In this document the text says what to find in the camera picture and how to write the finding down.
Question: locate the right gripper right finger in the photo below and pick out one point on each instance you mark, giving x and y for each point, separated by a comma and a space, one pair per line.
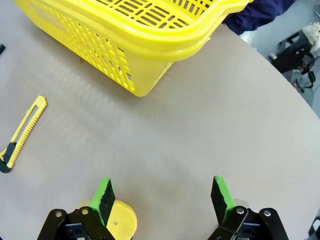
221, 200

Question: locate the yellow utility knife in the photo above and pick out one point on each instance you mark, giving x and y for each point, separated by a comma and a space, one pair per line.
35, 117

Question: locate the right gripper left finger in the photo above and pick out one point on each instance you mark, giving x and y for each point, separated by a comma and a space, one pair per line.
103, 200

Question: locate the beige cloth bag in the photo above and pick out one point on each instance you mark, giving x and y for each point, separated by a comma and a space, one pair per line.
311, 33

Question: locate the black stool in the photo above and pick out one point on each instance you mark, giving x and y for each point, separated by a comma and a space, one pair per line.
290, 50

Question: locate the yellow round disc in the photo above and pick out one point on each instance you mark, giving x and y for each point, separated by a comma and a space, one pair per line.
122, 220

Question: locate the person in purple jacket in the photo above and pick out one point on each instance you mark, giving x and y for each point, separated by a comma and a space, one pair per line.
255, 15

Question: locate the yellow plastic shopping basket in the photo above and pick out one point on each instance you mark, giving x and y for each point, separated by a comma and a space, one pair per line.
150, 50

